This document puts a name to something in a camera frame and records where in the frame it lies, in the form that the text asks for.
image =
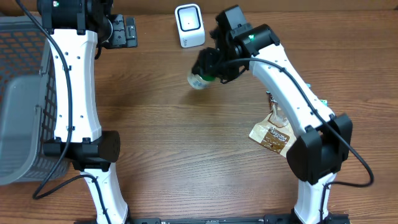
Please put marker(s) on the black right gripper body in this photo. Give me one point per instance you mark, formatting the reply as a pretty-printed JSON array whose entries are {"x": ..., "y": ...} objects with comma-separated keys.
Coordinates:
[{"x": 214, "y": 64}]

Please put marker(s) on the clear bagged bread snack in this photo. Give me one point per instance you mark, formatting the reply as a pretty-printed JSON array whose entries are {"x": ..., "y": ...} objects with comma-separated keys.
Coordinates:
[{"x": 274, "y": 132}]

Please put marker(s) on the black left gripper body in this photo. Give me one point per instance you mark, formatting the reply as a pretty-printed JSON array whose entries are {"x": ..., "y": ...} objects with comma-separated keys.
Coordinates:
[{"x": 117, "y": 39}]

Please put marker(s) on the green cap bottle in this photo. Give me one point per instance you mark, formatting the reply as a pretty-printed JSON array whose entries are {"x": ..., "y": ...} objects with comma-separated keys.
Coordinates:
[{"x": 199, "y": 83}]

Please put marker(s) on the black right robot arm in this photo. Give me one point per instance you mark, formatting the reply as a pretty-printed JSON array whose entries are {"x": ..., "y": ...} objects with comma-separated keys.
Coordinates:
[{"x": 321, "y": 138}]

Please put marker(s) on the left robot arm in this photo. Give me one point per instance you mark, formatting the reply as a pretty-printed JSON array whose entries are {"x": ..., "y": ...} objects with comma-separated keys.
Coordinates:
[{"x": 77, "y": 30}]

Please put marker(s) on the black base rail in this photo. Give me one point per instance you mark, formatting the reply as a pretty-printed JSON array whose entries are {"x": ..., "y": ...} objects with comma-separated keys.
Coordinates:
[{"x": 205, "y": 221}]

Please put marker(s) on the grey plastic shopping basket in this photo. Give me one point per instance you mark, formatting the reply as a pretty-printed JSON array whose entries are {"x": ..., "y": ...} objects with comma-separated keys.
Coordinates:
[{"x": 28, "y": 101}]

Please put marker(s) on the white barcode scanner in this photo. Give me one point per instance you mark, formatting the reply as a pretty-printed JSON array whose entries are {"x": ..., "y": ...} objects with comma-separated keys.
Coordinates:
[{"x": 190, "y": 25}]

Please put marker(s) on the teal tissue pack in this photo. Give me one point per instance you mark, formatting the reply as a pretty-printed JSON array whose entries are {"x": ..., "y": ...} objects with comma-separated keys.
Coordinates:
[{"x": 325, "y": 102}]

